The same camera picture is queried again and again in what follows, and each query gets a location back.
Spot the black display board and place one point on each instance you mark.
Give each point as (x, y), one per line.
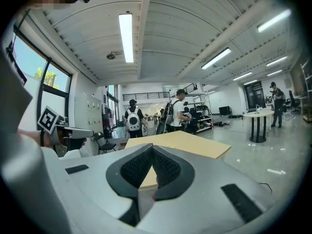
(254, 95)

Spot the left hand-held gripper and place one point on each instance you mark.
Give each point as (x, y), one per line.
(73, 133)

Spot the person's grey shirt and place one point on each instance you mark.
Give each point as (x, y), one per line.
(12, 94)

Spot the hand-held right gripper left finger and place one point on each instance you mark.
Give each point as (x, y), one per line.
(136, 170)

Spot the long ceiling light bar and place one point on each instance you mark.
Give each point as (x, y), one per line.
(274, 21)
(276, 61)
(215, 58)
(242, 76)
(126, 38)

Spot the black-framed window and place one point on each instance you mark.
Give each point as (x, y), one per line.
(48, 82)

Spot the round white table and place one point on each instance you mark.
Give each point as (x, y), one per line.
(258, 114)

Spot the light wooden table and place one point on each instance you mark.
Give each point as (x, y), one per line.
(180, 142)

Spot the black office chair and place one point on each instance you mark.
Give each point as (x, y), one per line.
(294, 102)

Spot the white metal shelf rack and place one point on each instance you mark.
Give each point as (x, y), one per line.
(203, 116)

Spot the black folding chair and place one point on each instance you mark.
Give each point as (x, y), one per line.
(106, 144)

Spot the black balcony railing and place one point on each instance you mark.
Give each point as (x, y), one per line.
(146, 96)

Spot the round ceiling fixture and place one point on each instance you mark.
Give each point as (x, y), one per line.
(111, 56)

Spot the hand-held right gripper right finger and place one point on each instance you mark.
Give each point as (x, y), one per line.
(170, 172)

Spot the person's left forearm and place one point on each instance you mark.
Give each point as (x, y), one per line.
(30, 136)

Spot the white locker cabinet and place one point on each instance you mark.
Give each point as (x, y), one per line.
(87, 113)

